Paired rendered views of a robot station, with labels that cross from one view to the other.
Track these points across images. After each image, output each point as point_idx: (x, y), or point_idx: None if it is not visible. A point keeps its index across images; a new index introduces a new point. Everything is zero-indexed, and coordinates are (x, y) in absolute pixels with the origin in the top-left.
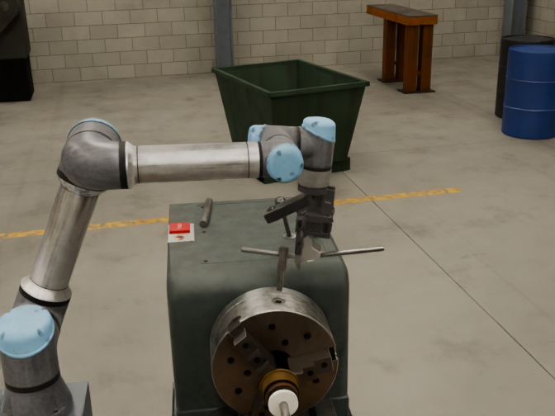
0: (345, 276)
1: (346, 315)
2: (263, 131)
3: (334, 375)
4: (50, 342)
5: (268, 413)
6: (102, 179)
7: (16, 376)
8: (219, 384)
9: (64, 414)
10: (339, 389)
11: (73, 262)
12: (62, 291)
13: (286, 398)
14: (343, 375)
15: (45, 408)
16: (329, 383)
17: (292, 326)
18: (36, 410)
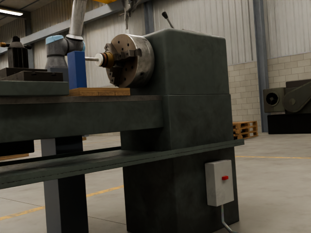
0: (164, 30)
1: (164, 50)
2: None
3: (137, 64)
4: (55, 41)
5: (114, 79)
6: None
7: (46, 51)
8: (107, 70)
9: (55, 67)
10: (164, 90)
11: (77, 25)
12: (74, 35)
13: (98, 56)
14: (166, 82)
15: (50, 62)
16: (136, 68)
17: (123, 40)
18: (47, 63)
